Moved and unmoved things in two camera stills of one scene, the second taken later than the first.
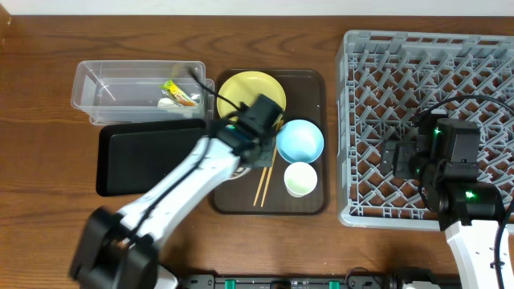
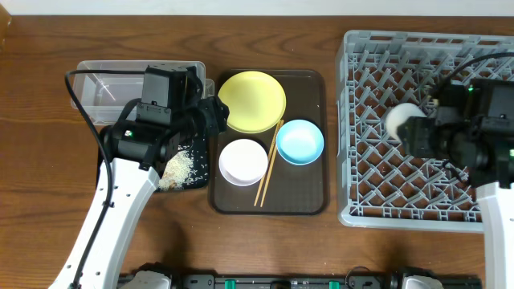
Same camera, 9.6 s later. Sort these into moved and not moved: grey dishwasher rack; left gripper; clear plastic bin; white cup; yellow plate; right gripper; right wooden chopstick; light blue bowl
Moved: right gripper; white cup; left gripper
Not moved: light blue bowl; clear plastic bin; right wooden chopstick; yellow plate; grey dishwasher rack
